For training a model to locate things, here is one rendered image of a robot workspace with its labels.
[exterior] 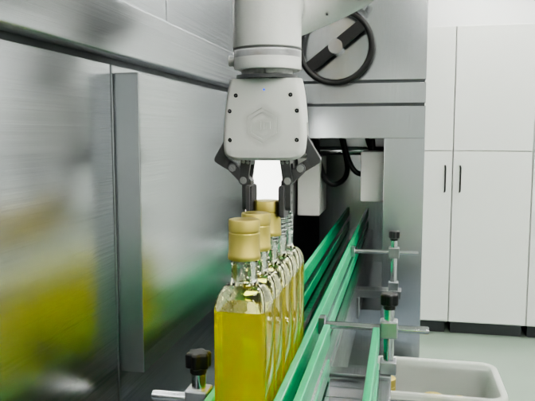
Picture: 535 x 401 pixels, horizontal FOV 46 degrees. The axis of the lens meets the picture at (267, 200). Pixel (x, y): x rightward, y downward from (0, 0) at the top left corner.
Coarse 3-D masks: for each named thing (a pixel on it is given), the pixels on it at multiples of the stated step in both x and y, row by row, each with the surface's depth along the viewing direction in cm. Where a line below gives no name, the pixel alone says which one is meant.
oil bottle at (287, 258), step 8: (280, 256) 85; (288, 256) 85; (288, 264) 84; (296, 264) 87; (296, 272) 86; (296, 280) 86; (296, 288) 86; (296, 296) 87; (296, 304) 87; (296, 312) 87; (296, 320) 87; (296, 328) 87; (296, 336) 87; (296, 344) 87
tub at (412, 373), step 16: (400, 368) 117; (416, 368) 117; (432, 368) 116; (448, 368) 115; (464, 368) 115; (480, 368) 114; (496, 368) 112; (400, 384) 117; (416, 384) 117; (432, 384) 116; (448, 384) 116; (464, 384) 115; (480, 384) 114; (496, 384) 105; (416, 400) 102; (432, 400) 100; (448, 400) 100; (464, 400) 99; (480, 400) 99; (496, 400) 99
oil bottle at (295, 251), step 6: (288, 246) 90; (294, 246) 92; (288, 252) 89; (294, 252) 90; (300, 252) 92; (300, 258) 91; (300, 264) 90; (300, 270) 90; (300, 276) 90; (300, 282) 90; (300, 288) 90; (300, 294) 90; (300, 300) 90; (300, 306) 91; (300, 312) 91; (300, 318) 91; (300, 324) 91; (300, 330) 91; (300, 336) 91; (300, 342) 91
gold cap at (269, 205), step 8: (256, 200) 79; (264, 200) 79; (272, 200) 79; (256, 208) 79; (264, 208) 78; (272, 208) 78; (272, 216) 78; (272, 224) 78; (280, 224) 80; (272, 232) 78; (280, 232) 80
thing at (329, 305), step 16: (368, 208) 245; (368, 224) 247; (352, 240) 172; (336, 272) 133; (336, 288) 127; (320, 304) 108; (336, 304) 129; (304, 336) 91; (304, 352) 85; (288, 368) 79; (304, 368) 85; (288, 384) 74; (288, 400) 73
